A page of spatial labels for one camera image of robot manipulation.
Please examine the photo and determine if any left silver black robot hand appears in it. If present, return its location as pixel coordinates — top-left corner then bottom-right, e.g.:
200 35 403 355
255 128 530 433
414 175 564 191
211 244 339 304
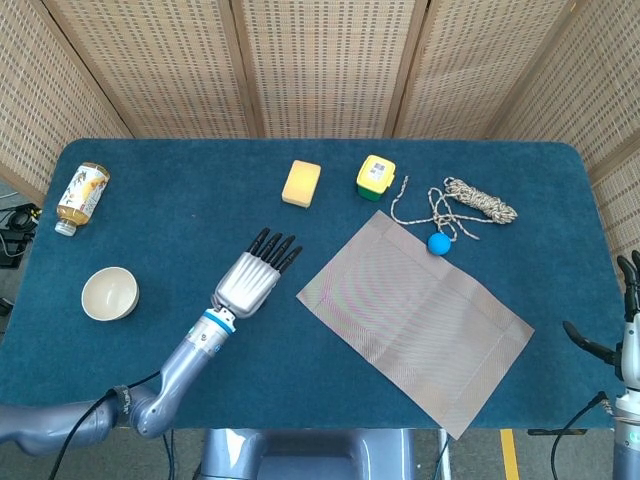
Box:
212 227 305 320

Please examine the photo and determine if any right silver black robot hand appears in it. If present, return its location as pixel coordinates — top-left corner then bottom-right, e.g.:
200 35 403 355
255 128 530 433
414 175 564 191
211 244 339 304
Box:
562 249 640 389

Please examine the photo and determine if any cream bowl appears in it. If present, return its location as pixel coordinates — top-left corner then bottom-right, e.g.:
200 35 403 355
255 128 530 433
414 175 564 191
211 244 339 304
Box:
81 266 141 322

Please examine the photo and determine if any brown woven placemat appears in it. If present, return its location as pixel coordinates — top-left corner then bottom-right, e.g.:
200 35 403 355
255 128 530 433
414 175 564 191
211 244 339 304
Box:
295 209 536 441

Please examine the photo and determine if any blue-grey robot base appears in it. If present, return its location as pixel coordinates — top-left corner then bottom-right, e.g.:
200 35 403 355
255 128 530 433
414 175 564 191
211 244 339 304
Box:
192 428 417 480

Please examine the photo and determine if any blue carpet table cover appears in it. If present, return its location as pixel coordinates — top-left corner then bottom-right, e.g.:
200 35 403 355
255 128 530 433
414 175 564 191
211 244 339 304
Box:
0 138 624 431

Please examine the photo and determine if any yellow sponge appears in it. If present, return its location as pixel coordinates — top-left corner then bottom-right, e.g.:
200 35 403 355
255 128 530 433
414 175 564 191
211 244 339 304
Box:
281 159 322 208

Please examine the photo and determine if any green container yellow lid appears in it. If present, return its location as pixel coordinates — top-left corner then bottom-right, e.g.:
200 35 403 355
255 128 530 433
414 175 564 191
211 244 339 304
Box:
355 154 398 203

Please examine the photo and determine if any tea bottle with label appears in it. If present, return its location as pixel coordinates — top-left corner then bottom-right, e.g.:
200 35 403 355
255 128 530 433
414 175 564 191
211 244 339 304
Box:
54 161 111 237

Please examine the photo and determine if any blue ball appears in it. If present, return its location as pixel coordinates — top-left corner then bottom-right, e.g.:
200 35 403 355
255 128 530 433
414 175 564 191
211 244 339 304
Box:
427 231 453 258

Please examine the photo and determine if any white table leg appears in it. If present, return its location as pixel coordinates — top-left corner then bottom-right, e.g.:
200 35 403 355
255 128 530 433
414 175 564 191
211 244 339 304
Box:
437 428 452 480

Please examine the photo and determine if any woven bamboo screen panel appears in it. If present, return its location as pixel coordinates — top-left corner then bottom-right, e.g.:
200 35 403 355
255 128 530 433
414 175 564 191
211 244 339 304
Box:
384 0 584 141
42 0 264 140
487 0 640 274
0 0 135 206
230 0 430 140

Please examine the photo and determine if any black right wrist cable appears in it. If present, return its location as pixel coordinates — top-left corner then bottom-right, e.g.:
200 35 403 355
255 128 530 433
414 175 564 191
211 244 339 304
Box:
549 391 609 480

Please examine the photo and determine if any black hanging cable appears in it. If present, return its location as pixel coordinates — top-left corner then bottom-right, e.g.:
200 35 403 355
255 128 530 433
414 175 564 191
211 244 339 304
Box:
159 432 176 480

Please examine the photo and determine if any beige braided rope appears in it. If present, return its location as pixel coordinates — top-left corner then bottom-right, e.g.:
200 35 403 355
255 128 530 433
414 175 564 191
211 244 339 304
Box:
389 174 519 242

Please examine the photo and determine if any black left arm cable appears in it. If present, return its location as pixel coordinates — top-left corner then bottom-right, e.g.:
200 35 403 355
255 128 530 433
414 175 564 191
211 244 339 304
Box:
47 369 166 480

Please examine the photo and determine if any black floor cable bundle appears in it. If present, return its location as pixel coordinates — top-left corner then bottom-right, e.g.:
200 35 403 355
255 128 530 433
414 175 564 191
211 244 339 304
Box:
0 203 41 269

